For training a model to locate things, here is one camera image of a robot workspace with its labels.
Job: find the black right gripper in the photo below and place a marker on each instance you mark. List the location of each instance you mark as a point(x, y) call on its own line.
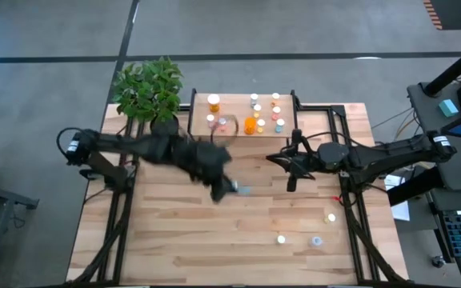
point(332, 156)

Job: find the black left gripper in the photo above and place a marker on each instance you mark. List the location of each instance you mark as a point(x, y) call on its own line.
point(206, 160)

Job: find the large orange bottle white cap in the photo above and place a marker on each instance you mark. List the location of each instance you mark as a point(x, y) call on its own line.
point(213, 100)

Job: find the pale blue bottle white cap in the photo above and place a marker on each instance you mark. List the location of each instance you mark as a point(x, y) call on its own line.
point(253, 97)

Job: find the clear yellowish bottle white cap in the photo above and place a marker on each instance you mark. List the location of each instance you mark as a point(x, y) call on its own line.
point(281, 239)

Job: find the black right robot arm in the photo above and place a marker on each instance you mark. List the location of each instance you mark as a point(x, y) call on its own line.
point(394, 154)

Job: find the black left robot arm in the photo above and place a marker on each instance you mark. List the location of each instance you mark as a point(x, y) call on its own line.
point(134, 144)

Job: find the wooden shelf black metal legs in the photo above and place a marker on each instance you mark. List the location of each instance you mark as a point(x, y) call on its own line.
point(234, 106)

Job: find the green plant in black pot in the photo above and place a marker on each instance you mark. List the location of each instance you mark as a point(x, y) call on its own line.
point(146, 88)

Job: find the black table clamp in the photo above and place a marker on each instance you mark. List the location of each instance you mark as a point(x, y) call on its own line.
point(87, 174)

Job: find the white paper sheet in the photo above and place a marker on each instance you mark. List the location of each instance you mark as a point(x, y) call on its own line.
point(402, 211)

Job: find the black desk support beam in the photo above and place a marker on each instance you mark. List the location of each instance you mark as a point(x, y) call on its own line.
point(414, 186)

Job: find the grey workstation desk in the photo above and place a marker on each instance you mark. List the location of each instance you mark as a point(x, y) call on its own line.
point(434, 120)

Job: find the teal small box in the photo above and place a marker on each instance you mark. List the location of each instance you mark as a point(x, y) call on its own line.
point(448, 108)

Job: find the black caster wheel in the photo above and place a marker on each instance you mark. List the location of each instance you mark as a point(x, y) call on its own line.
point(438, 261)

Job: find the black diagonal pole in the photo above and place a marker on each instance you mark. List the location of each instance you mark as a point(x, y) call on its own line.
point(454, 70)

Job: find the grey metal stand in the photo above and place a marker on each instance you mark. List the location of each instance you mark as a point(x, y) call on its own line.
point(2, 194)

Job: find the black mat striped edges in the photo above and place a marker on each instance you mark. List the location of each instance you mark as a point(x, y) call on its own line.
point(454, 14)

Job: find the black aluminium table frame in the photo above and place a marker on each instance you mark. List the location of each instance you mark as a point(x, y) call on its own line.
point(354, 248)
point(127, 208)

